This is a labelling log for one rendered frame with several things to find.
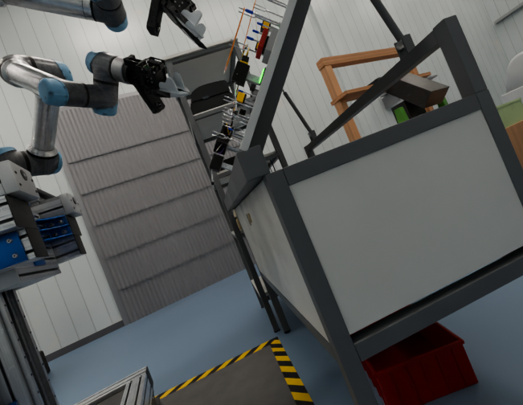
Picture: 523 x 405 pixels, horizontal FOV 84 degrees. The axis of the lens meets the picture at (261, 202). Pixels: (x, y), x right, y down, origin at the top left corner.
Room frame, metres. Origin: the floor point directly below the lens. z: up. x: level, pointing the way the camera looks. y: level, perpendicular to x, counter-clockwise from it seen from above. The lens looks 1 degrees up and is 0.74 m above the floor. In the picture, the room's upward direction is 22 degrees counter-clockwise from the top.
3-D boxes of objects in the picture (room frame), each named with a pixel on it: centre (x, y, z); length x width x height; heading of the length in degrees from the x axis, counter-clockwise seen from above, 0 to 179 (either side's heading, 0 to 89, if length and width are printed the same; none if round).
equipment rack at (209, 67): (2.14, 0.03, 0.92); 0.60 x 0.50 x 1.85; 10
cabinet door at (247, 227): (1.47, 0.11, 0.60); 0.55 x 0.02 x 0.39; 10
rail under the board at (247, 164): (1.19, 0.08, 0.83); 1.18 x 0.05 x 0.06; 10
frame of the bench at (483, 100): (1.24, -0.23, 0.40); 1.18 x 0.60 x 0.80; 10
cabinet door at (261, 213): (0.92, 0.02, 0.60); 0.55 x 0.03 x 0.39; 10
